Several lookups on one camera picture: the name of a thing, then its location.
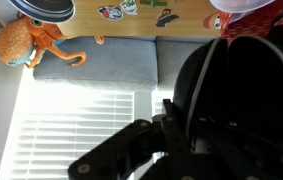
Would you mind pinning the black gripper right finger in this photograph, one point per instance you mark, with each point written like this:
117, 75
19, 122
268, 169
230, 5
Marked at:
247, 156

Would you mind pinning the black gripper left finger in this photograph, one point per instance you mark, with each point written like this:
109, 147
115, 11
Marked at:
121, 153

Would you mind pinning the red basket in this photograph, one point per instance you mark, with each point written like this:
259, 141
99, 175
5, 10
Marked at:
254, 25

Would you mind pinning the white window blinds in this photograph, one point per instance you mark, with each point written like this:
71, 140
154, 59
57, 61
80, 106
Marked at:
74, 133

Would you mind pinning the grey fabric sofa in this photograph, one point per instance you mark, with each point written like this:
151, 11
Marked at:
114, 60

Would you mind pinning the wooden side table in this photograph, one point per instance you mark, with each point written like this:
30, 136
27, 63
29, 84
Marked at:
84, 25

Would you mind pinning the orange face sticker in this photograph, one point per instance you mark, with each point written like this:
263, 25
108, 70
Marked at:
211, 20

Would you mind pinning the red grey animal sticker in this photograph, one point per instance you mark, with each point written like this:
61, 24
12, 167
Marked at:
111, 12

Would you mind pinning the dark brown figure sticker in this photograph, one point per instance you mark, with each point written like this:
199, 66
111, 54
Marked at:
166, 17

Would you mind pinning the green white creature sticker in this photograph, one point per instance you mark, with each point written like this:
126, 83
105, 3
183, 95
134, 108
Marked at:
128, 6

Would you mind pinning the orange octopus plush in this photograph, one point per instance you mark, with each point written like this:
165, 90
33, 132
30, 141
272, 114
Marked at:
17, 43

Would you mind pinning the clear plastic cup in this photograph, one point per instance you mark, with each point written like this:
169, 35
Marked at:
241, 5

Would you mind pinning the green plant sticker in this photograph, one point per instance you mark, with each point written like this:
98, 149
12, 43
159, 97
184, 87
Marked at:
153, 2

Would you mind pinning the stainless steel tumbler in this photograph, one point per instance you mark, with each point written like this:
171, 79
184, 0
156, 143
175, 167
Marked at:
44, 10

